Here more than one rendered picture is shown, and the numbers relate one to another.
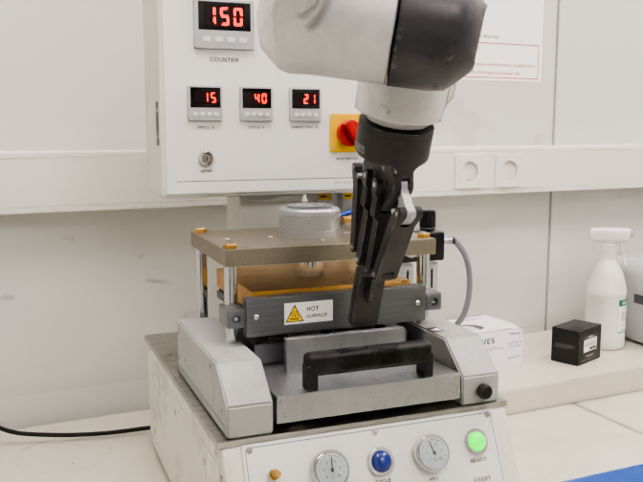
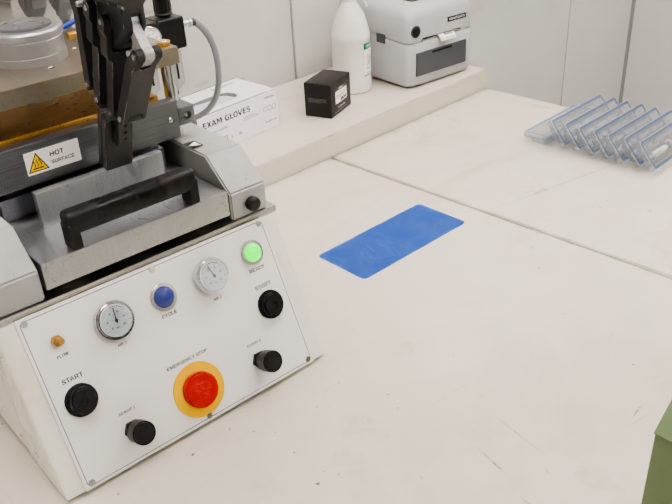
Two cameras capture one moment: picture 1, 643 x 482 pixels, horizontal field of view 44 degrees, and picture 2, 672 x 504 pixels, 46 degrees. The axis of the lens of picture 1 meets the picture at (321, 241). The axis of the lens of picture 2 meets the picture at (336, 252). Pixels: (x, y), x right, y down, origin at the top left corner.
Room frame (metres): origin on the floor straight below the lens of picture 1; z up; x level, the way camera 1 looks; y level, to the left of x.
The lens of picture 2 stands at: (0.07, -0.01, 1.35)
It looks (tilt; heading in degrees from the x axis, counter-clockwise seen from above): 30 degrees down; 341
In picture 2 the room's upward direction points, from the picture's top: 3 degrees counter-clockwise
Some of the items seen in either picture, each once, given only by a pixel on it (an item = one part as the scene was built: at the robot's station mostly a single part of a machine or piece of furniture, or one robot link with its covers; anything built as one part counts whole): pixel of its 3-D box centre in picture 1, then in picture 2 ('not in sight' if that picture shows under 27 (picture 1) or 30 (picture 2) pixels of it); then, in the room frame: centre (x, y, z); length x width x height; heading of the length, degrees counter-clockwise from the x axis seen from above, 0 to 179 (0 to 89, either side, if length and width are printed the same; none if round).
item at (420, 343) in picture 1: (368, 363); (132, 205); (0.84, -0.05, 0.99); 0.15 x 0.02 x 0.04; 111
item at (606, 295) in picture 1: (608, 287); (351, 30); (1.62, -0.59, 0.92); 0.09 x 0.08 x 0.25; 73
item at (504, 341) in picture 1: (456, 345); (213, 117); (1.49, -0.26, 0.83); 0.23 x 0.12 x 0.07; 119
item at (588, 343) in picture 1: (576, 341); (327, 93); (1.52, -0.50, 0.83); 0.09 x 0.06 x 0.07; 134
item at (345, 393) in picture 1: (322, 348); (77, 183); (0.97, 0.00, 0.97); 0.30 x 0.22 x 0.08; 21
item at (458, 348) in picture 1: (431, 348); (191, 159); (0.99, -0.14, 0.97); 0.26 x 0.05 x 0.07; 21
